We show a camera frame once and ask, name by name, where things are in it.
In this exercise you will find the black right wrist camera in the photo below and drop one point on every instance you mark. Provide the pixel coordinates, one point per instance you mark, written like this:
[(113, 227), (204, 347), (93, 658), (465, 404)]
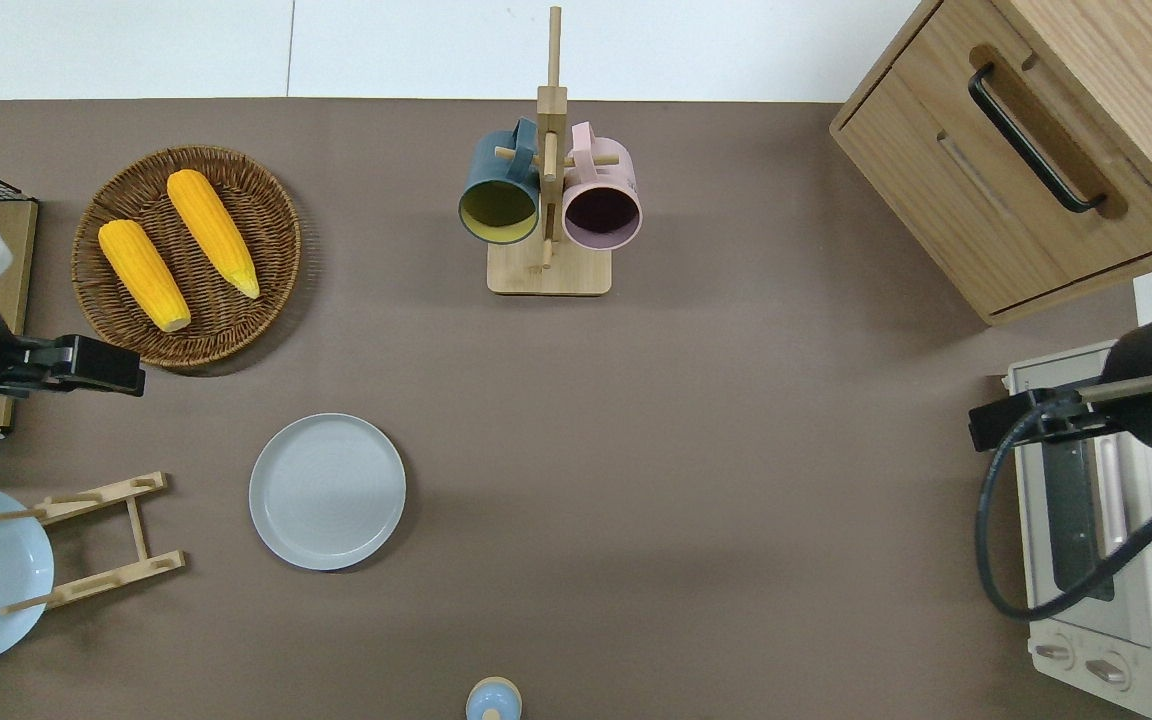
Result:
[(996, 425)]

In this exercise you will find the wooden plate rack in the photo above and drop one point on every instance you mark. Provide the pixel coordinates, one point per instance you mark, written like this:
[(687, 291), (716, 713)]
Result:
[(139, 528)]

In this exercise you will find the cream toaster oven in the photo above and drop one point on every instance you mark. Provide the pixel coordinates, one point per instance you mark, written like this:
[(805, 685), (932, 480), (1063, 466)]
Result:
[(1136, 600)]

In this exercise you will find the light wooden cabinet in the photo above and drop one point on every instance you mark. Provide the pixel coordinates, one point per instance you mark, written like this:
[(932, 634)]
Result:
[(936, 200)]

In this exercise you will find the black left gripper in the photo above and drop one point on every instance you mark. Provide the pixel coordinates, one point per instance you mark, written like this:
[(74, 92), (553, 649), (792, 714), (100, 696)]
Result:
[(31, 368)]

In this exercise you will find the short blunt yellow corn cob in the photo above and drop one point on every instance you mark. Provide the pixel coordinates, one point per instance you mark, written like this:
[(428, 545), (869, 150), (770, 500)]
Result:
[(143, 275)]

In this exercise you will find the long pointed yellow corn cob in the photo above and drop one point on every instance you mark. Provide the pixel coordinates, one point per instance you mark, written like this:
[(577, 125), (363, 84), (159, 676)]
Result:
[(211, 230)]

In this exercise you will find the gray plate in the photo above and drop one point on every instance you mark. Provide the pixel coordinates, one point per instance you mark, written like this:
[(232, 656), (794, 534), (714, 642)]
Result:
[(326, 490)]

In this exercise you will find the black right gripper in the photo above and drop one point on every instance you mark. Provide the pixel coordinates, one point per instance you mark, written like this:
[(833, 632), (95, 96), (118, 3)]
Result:
[(1066, 418)]

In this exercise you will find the pink mug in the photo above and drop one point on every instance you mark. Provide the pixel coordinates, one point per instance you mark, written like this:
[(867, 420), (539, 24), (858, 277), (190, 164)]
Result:
[(606, 170)]

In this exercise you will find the teal mug yellow inside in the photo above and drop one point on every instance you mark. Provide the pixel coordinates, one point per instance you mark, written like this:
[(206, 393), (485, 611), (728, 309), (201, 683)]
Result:
[(491, 170)]

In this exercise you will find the wooden mug tree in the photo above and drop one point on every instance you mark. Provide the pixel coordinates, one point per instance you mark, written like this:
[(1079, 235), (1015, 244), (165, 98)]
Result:
[(548, 270)]

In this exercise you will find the brown wicker basket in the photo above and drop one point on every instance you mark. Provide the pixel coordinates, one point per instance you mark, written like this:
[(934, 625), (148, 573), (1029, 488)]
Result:
[(236, 200)]

